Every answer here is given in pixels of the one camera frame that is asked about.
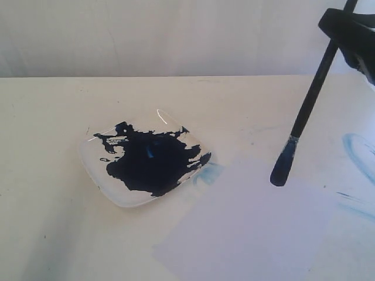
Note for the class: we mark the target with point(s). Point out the white paper sheet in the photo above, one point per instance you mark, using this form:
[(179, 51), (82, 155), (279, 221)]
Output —
[(318, 227)]

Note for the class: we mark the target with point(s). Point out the black paintbrush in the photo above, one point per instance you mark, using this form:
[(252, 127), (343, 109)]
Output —
[(283, 164)]

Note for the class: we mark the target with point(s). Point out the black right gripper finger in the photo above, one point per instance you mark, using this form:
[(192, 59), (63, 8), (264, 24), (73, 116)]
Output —
[(361, 63), (351, 31)]

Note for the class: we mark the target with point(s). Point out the white square paint plate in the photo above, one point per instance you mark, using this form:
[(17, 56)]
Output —
[(143, 158)]

